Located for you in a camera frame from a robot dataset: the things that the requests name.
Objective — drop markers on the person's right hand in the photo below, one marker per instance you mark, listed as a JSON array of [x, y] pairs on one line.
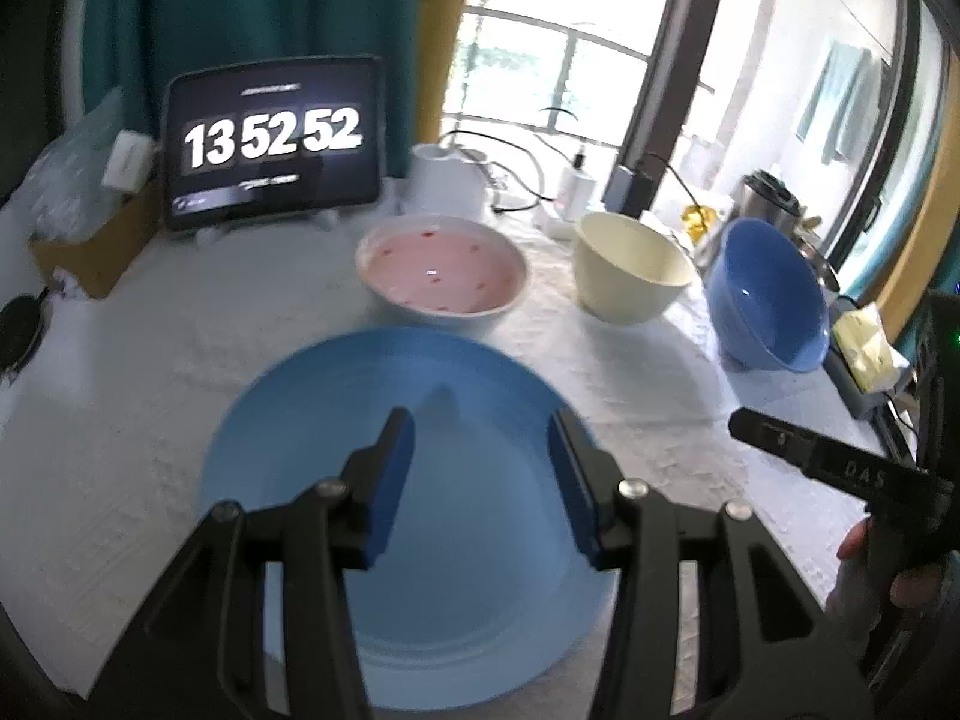
[[855, 602]]

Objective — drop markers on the yellow curtain left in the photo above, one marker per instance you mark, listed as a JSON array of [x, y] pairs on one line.
[[438, 23]]

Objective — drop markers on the white desk lamp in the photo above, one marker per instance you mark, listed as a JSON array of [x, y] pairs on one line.
[[451, 181]]

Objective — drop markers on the white charger adapter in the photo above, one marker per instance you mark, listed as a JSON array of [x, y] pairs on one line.
[[575, 191]]

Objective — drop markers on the black charger adapter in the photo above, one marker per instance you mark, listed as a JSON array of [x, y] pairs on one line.
[[629, 192]]

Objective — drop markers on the pink strawberry bowl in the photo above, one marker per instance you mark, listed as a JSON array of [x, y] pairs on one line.
[[442, 272]]

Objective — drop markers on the tablet showing clock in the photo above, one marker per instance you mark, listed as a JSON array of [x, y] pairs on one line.
[[274, 138]]

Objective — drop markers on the cardboard box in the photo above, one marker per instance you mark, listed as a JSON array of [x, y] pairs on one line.
[[90, 269]]

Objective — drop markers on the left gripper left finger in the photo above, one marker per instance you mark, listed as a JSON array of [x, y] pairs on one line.
[[194, 648]]

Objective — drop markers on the teal curtain left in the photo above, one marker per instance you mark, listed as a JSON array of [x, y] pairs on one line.
[[140, 46]]

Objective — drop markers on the yellow plastic bag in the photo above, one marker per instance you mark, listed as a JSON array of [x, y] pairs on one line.
[[697, 221]]

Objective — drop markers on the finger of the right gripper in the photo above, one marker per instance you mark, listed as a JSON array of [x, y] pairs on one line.
[[825, 457]]

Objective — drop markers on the cream bowl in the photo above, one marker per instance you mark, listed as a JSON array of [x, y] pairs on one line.
[[626, 272]]

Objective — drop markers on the white small box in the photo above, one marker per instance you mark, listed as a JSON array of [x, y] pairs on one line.
[[131, 161]]

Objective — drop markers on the clear plastic bag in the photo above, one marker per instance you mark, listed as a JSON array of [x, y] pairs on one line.
[[62, 198]]

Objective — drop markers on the stainless steel tumbler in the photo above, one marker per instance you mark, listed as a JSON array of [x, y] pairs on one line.
[[762, 196]]

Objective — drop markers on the yellow tissue pack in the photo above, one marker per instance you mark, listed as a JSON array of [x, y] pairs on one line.
[[863, 344]]

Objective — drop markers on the yellow curtain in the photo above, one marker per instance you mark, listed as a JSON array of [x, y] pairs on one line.
[[438, 23], [930, 233]]

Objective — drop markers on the large dark blue bowl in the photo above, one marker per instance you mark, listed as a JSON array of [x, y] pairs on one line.
[[764, 301]]

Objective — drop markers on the black round pouch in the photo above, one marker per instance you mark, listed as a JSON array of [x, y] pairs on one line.
[[22, 325]]

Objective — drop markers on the hanging light blue towel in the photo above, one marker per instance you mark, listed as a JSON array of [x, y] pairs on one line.
[[841, 113]]

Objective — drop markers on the yellow curtain right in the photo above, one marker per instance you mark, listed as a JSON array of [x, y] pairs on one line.
[[930, 233]]

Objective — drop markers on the white power strip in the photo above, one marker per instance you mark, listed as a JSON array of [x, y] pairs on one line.
[[509, 200]]

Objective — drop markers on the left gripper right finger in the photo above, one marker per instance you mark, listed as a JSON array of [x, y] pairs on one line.
[[765, 648]]

